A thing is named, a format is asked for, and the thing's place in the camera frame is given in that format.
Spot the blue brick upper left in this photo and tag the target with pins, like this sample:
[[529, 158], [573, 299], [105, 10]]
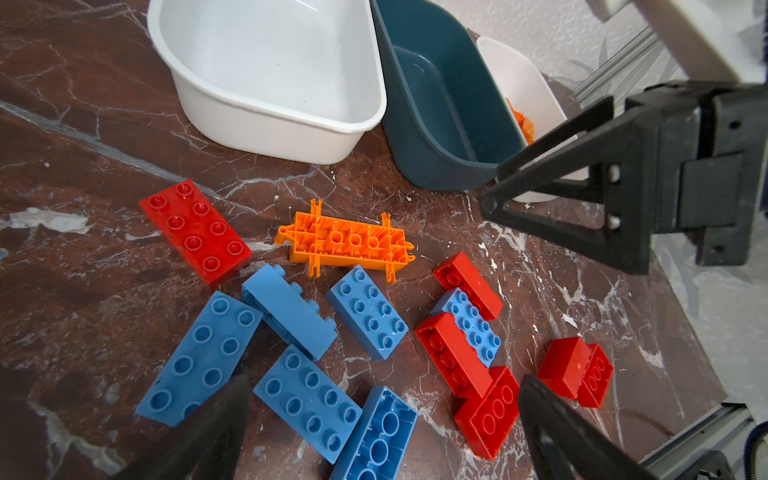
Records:
[[295, 320]]

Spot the right white plastic bin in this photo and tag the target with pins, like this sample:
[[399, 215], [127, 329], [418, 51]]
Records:
[[521, 82]]

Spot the blue brick long left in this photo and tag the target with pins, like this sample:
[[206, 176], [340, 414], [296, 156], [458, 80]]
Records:
[[204, 360]]

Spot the blue brick on red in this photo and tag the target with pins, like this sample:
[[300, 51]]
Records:
[[476, 329]]

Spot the left white plastic bin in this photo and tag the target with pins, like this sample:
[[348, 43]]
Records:
[[295, 80]]

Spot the teal plastic bin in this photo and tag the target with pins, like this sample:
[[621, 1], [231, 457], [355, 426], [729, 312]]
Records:
[[447, 124]]

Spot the orange lego chassis plate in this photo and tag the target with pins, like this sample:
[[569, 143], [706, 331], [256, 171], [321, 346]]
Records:
[[319, 240]]

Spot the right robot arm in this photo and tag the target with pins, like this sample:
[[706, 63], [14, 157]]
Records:
[[703, 42]]

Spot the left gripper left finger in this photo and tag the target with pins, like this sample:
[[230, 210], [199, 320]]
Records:
[[205, 445]]

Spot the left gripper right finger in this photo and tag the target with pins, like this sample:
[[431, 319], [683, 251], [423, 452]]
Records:
[[563, 445]]

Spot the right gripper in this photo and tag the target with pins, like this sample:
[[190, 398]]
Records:
[[587, 185]]

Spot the red brick sloped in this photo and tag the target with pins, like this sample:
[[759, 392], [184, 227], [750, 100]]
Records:
[[564, 365]]

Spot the blue brick centre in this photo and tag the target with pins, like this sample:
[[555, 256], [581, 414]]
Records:
[[365, 310]]

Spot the white plastic bin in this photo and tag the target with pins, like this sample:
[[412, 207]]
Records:
[[295, 80], [521, 82]]

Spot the orange brick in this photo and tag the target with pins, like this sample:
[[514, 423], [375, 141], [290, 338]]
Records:
[[526, 126]]

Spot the blue brick upside down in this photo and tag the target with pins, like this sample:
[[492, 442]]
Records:
[[377, 445]]

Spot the blue brick lower middle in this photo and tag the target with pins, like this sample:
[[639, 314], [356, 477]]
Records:
[[309, 402]]

